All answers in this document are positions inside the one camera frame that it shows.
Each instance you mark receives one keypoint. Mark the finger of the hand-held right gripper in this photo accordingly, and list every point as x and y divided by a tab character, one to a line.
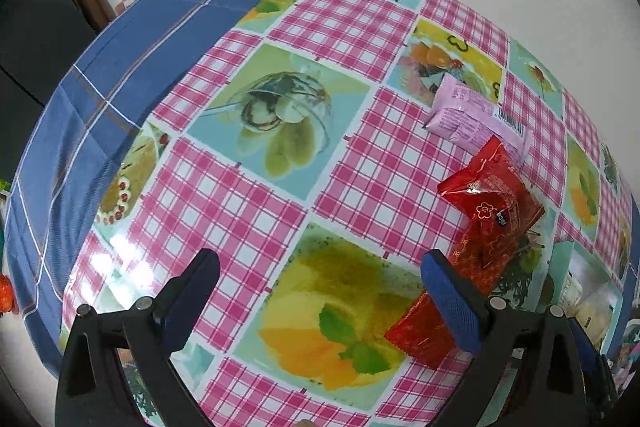
587	352

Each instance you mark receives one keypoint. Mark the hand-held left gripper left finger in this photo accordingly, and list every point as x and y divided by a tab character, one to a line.
190	302

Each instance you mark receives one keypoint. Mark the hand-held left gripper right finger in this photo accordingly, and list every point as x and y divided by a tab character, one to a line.
452	302

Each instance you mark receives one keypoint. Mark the red lattice-pattern snack packet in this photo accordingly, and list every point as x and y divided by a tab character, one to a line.
420	332

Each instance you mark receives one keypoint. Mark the pale snack packet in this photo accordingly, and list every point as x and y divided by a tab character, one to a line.
575	292

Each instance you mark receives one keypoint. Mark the printed pink checked tablecloth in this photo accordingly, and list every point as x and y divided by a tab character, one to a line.
225	207

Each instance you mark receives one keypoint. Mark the red flower-print snack packet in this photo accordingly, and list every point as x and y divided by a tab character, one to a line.
495	197

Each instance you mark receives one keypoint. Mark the orange-red round object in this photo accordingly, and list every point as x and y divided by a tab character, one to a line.
6	294

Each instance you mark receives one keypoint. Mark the pink snack packet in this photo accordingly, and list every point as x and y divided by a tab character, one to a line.
465	117

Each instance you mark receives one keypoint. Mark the blue checked cloth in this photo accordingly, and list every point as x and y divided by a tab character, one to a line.
125	57

